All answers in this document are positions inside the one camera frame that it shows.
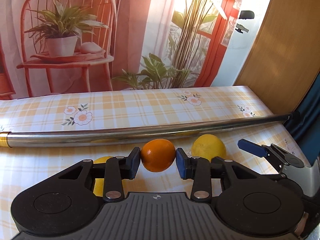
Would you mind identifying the printed room backdrop cloth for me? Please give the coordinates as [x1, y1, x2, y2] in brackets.
[1, 0, 242, 100]

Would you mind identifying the orange mandarin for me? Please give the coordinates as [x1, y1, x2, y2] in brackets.
[140, 139, 176, 172]

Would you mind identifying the yellow lemon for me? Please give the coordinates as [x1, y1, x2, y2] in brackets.
[191, 134, 227, 161]

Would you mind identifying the plaid floral tablecloth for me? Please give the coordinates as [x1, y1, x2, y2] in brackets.
[1, 86, 311, 239]

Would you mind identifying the telescopic metal pole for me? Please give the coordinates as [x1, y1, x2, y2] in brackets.
[1, 113, 293, 148]

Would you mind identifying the large yellow grapefruit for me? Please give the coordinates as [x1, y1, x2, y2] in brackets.
[92, 155, 115, 197]

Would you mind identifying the wooden board panel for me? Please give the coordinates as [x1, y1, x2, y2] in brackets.
[235, 0, 319, 114]

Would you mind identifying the black wall hook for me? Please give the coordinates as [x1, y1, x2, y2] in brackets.
[235, 10, 255, 34]

